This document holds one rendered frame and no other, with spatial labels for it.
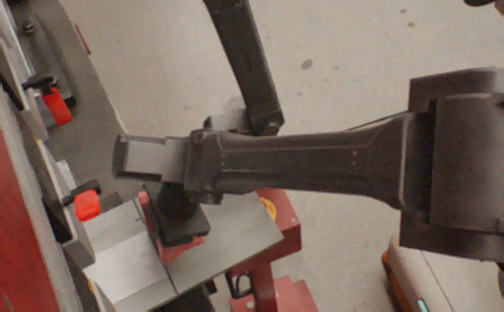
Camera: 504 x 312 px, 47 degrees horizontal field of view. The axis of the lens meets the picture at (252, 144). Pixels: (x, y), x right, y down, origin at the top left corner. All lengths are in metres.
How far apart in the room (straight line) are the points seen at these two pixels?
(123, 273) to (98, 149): 0.37
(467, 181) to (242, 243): 0.57
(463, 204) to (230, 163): 0.29
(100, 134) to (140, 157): 0.51
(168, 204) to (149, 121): 1.59
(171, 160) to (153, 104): 1.71
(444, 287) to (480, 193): 1.31
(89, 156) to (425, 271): 0.94
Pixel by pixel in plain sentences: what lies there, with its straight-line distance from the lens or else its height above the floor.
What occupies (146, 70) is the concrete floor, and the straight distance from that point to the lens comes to 2.54.
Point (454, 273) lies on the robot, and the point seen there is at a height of 0.28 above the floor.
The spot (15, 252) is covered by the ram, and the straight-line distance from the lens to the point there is 0.38.
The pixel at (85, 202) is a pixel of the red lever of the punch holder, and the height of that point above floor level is 1.31.
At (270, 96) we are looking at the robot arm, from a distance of 0.96.
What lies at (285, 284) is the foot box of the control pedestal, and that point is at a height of 0.12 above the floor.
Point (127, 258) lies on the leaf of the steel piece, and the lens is 0.89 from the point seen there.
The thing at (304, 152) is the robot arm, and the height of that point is 1.40.
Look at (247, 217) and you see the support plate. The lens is 0.89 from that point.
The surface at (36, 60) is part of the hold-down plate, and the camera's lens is 1.36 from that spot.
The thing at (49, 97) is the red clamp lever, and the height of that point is 1.21.
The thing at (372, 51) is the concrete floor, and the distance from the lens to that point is 2.50.
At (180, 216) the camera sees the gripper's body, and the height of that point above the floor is 1.11.
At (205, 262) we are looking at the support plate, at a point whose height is 1.00.
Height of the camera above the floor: 1.77
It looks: 54 degrees down
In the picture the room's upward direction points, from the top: 9 degrees counter-clockwise
